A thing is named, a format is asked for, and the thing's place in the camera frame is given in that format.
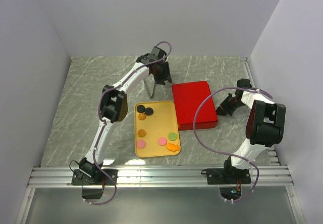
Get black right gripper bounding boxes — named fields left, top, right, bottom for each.
left=214, top=93, right=245, bottom=117

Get steel tongs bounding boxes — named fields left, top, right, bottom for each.
left=143, top=78, right=156, bottom=99

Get red box lid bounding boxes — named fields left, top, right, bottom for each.
left=172, top=81, right=218, bottom=123

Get red cookie box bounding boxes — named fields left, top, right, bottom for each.
left=178, top=121, right=218, bottom=131

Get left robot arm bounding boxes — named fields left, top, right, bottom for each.
left=78, top=52, right=172, bottom=185

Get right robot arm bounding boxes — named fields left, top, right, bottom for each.
left=217, top=79, right=286, bottom=183

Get black sandwich cookie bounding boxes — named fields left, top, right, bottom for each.
left=136, top=104, right=145, bottom=113
left=144, top=107, right=153, bottom=116

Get small flower butter cookie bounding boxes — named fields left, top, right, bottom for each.
left=138, top=113, right=147, bottom=121

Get yellow cookie tray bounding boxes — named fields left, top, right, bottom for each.
left=134, top=100, right=181, bottom=158

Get pink sandwich cookie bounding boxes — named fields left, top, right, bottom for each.
left=136, top=140, right=146, bottom=149
left=157, top=137, right=168, bottom=146

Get orange fish cookie under stack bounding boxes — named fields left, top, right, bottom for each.
left=166, top=143, right=180, bottom=152

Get white red left wrist camera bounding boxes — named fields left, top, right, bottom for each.
left=150, top=46, right=167, bottom=61

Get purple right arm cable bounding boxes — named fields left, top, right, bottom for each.
left=193, top=86, right=274, bottom=202

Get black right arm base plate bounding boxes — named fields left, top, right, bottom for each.
left=201, top=169, right=251, bottom=185

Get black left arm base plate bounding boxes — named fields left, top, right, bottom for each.
left=71, top=169, right=118, bottom=186

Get aluminium table rail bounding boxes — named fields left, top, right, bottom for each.
left=27, top=165, right=294, bottom=188

